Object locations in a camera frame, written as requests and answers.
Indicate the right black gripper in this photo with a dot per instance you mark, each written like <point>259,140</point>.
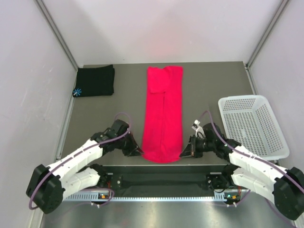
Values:
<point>191,149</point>

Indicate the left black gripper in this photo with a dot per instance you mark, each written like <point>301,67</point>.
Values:
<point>133,146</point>

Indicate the red polo shirt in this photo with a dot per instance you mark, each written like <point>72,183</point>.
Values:
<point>162,140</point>

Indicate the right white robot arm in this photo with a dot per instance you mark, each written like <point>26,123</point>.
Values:
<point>281,186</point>

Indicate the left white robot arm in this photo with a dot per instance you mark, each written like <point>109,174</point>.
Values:
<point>50,185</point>

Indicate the white plastic basket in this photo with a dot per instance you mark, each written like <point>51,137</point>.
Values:
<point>249,119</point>

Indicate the folded black t shirt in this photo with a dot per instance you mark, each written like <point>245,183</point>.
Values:
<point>94,82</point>

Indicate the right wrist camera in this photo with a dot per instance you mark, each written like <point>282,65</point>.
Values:
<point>198,129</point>

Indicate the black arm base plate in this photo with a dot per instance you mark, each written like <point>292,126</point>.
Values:
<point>123,181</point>

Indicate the slotted grey cable duct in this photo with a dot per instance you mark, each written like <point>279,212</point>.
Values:
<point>95,196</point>

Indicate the right aluminium frame post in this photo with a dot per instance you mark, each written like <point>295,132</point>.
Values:
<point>271,25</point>

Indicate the aluminium frame post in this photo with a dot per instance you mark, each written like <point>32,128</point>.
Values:
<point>271,25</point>
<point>46,14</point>

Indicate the left aluminium frame post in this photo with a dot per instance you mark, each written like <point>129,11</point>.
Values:
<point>46,14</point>

